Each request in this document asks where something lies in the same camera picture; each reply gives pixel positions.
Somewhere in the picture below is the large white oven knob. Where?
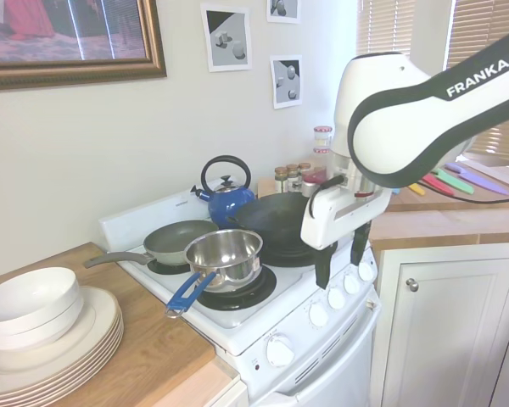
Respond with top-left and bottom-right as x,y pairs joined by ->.
264,332 -> 296,368

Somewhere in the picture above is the purple knife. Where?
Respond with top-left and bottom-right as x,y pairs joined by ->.
444,162 -> 509,197

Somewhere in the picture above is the white electric stove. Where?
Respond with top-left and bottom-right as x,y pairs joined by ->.
98,188 -> 383,407

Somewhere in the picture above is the medium grey shapes print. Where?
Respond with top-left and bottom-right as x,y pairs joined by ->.
269,54 -> 305,111

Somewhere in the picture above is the wooden cutting board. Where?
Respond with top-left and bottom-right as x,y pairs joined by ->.
383,163 -> 509,214

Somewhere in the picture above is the green knife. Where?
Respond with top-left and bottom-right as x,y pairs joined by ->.
431,167 -> 477,196

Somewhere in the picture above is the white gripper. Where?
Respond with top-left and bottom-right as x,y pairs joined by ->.
299,184 -> 393,291

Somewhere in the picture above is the white cabinet with door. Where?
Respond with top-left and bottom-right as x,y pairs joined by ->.
372,241 -> 509,407

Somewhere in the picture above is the gold framed painting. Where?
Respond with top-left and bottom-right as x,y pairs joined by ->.
0,0 -> 168,92

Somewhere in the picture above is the red lid glass jar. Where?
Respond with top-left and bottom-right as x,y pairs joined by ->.
313,125 -> 333,149
312,146 -> 333,171

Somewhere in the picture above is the white oven door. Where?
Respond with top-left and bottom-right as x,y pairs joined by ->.
248,292 -> 383,407

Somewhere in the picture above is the narrow wooden window blind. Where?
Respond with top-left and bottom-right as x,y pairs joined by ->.
355,0 -> 413,61

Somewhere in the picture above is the grey frying pan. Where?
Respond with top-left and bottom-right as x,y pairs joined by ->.
83,220 -> 220,270

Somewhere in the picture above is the red knife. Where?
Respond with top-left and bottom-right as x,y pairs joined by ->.
421,172 -> 456,198

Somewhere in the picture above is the steel saucepan blue handle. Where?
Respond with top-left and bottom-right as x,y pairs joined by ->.
165,228 -> 265,319

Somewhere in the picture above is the white burner knob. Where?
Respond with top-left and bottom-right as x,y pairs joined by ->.
358,260 -> 377,282
307,301 -> 330,329
343,273 -> 362,295
327,286 -> 347,310

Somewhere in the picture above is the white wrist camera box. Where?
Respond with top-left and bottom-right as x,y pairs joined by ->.
330,153 -> 357,188

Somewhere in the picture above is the wide wooden window blind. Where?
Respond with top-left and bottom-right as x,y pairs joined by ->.
445,0 -> 509,169

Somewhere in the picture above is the small grey shapes print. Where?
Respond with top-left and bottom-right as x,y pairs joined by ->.
266,0 -> 303,25

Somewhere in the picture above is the black coil burner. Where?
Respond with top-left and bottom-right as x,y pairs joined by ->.
258,239 -> 338,269
146,256 -> 193,276
196,265 -> 278,312

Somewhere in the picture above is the black wok wooden handle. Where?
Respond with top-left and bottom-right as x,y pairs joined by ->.
225,192 -> 314,252

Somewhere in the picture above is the blue kettle black handle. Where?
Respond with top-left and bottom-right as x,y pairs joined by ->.
189,154 -> 257,228

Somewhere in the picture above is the large grey shapes print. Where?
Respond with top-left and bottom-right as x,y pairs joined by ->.
199,2 -> 254,74

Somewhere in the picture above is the red topped round container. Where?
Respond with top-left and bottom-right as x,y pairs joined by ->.
300,166 -> 328,199

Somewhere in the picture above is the cream dinner plate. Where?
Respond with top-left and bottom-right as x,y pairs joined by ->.
0,338 -> 125,399
0,321 -> 125,387
0,284 -> 121,376
0,313 -> 124,382
0,330 -> 125,393

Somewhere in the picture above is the white bowl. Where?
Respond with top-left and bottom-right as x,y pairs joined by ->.
0,296 -> 86,352
0,266 -> 83,337

